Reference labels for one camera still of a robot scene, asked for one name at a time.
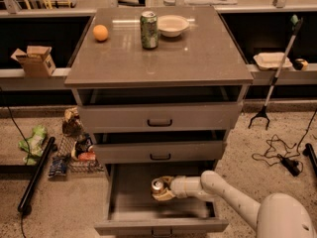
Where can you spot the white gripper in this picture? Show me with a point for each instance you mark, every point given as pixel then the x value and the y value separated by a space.
pixel 179 186

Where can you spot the orange soda can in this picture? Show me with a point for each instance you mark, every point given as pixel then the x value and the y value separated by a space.
pixel 157 186

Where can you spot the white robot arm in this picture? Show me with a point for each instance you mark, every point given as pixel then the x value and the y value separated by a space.
pixel 279 215

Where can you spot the bottom drawer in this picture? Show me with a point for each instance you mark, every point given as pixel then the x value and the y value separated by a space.
pixel 131 210

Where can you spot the drawer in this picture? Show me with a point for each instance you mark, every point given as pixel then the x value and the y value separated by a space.
pixel 152 118
pixel 131 210
pixel 160 152

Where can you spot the middle drawer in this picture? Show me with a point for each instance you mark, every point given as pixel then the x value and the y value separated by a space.
pixel 160 152

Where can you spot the grey drawer cabinet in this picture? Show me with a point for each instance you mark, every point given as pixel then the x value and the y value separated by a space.
pixel 202 65

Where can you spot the top drawer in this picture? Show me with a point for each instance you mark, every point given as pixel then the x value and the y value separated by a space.
pixel 152 118

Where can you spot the green soda can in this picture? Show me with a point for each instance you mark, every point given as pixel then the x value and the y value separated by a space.
pixel 149 30

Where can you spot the blue snack bag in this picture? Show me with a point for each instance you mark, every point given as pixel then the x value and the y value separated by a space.
pixel 58 166

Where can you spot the brown crumpled snack bag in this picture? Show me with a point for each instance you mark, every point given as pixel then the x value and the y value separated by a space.
pixel 71 125

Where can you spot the black tube on floor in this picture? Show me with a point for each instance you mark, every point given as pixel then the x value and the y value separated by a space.
pixel 24 205

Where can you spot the green snack bag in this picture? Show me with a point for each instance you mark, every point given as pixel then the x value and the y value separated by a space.
pixel 33 146

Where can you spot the white bowl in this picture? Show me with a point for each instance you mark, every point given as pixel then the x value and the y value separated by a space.
pixel 172 25

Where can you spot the white takeout tray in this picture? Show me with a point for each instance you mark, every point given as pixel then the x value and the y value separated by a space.
pixel 267 61

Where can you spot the orange fruit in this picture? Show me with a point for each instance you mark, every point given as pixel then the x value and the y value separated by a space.
pixel 100 33

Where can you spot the cardboard box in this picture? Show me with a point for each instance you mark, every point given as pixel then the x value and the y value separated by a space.
pixel 36 61

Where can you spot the yellow tape measure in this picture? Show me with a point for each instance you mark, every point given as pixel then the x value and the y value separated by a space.
pixel 300 64

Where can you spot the reacher grabber tool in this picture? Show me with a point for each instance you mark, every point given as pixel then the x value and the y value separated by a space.
pixel 296 25

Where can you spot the wire mesh tray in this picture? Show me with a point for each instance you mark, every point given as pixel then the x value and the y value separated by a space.
pixel 89 167

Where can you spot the black post right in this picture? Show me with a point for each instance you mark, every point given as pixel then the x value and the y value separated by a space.
pixel 310 153

